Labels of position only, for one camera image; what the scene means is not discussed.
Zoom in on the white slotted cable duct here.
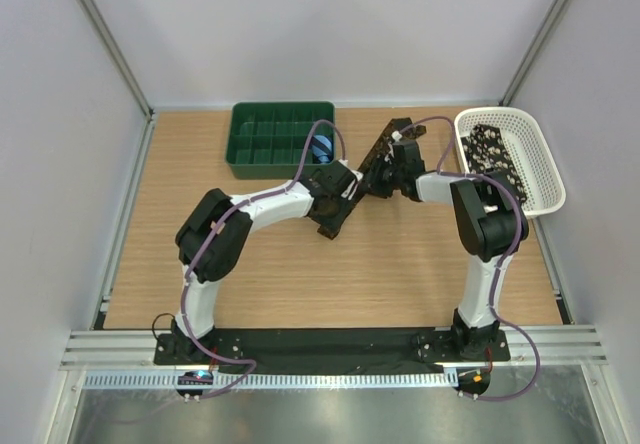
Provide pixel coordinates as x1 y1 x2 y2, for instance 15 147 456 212
83 369 458 392

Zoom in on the white perforated plastic basket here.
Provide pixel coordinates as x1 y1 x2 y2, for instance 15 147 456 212
454 107 566 219

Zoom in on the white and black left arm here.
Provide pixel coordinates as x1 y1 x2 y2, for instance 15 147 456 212
172 160 363 364

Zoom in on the green divided organizer tray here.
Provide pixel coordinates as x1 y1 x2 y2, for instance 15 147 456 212
225 101 336 180

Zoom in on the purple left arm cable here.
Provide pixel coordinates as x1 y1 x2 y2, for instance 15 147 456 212
179 121 347 395

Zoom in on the black tie with gold keys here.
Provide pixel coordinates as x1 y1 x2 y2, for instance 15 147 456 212
317 117 430 241

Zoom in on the rolled blue striped tie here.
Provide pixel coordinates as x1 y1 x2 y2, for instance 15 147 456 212
310 135 334 164

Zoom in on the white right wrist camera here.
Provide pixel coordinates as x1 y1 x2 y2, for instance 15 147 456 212
390 131 404 145

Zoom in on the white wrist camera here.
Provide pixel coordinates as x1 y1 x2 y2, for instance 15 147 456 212
390 131 404 145
341 170 363 200

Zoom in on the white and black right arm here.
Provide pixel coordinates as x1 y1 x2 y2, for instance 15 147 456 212
359 139 529 361

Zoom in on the black tie with white pattern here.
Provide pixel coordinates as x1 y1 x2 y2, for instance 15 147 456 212
461 124 528 204

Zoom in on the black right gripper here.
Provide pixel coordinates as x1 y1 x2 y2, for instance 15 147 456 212
357 154 405 200

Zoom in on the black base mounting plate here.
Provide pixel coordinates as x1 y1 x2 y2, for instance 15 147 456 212
154 327 510 376

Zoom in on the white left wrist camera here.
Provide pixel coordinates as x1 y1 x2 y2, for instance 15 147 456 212
341 170 363 200

